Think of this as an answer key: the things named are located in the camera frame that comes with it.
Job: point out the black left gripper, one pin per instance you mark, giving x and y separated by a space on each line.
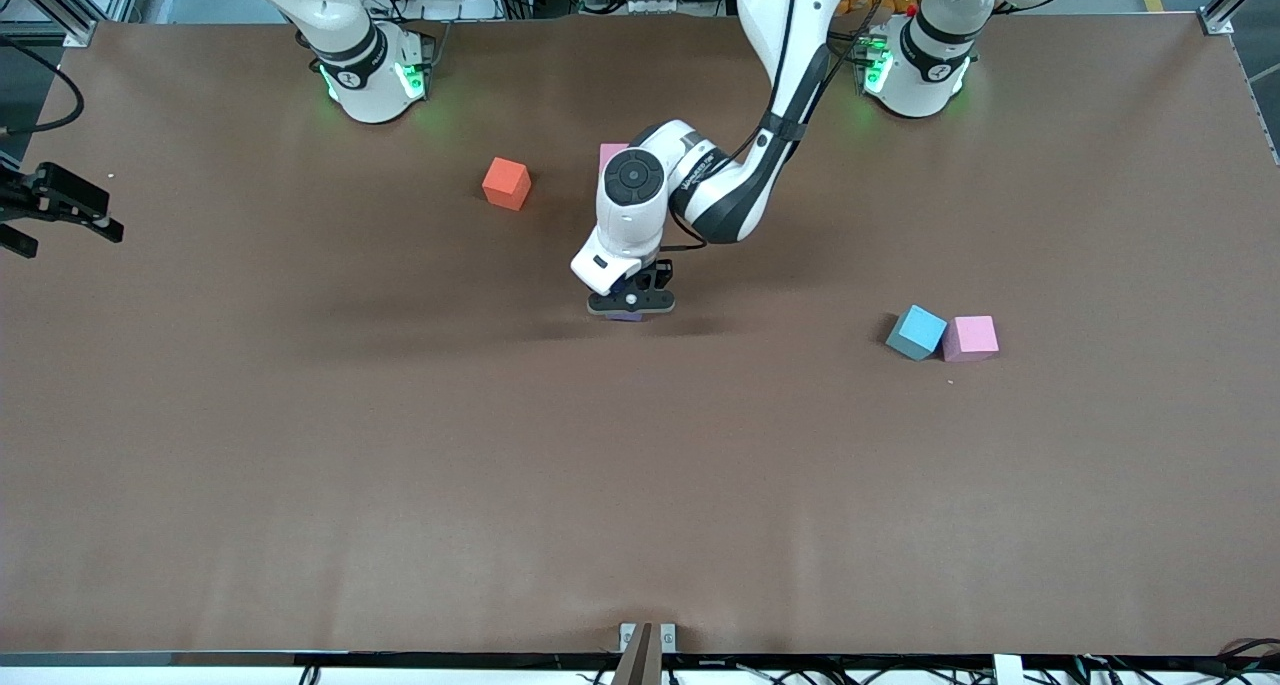
661 269

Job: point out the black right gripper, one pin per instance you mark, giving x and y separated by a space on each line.
20 203

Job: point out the purple foam block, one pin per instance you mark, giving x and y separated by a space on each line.
625 316

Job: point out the mauve pink foam block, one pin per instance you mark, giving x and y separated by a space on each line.
610 155

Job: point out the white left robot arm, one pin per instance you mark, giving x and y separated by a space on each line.
625 230

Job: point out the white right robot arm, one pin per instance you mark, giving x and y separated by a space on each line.
365 75

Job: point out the orange foam block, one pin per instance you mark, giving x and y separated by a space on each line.
505 183

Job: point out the brown paper table cover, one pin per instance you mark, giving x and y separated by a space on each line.
640 485

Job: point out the light blue foam block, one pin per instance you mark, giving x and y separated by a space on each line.
918 329

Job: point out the pale pink foam block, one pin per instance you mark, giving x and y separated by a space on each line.
970 337

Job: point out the brown wedge strip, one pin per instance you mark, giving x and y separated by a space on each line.
640 665

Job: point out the white tag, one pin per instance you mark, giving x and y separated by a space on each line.
1008 670

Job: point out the aluminium frame post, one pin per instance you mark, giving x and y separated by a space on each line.
1230 0
60 5

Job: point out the metal table edge bracket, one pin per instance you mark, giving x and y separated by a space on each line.
626 635

